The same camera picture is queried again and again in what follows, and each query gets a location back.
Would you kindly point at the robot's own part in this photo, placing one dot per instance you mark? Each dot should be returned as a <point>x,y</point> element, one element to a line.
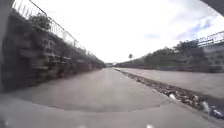
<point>149,126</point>

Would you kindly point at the dark debris-filled channel strip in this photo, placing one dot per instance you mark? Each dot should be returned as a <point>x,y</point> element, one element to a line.
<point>173,92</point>

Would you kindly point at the bush on dark wall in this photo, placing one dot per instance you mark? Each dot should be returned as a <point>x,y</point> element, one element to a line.
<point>40,20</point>

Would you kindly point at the row of bushes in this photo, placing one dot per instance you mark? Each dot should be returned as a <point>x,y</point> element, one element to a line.
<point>166,55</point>

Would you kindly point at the metal fence on dark wall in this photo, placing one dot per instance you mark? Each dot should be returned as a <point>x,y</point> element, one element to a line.
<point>63,31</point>

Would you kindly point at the grey concrete wall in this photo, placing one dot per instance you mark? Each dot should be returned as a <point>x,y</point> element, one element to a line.
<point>213,60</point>

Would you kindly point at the metal fence on grey wall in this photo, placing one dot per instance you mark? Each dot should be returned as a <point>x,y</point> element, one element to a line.
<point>213,38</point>

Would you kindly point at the grey concrete channel floor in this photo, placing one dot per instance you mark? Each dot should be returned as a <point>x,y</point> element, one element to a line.
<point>100,90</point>

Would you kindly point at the pale concrete slab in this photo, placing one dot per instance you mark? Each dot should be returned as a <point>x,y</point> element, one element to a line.
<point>196,81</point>

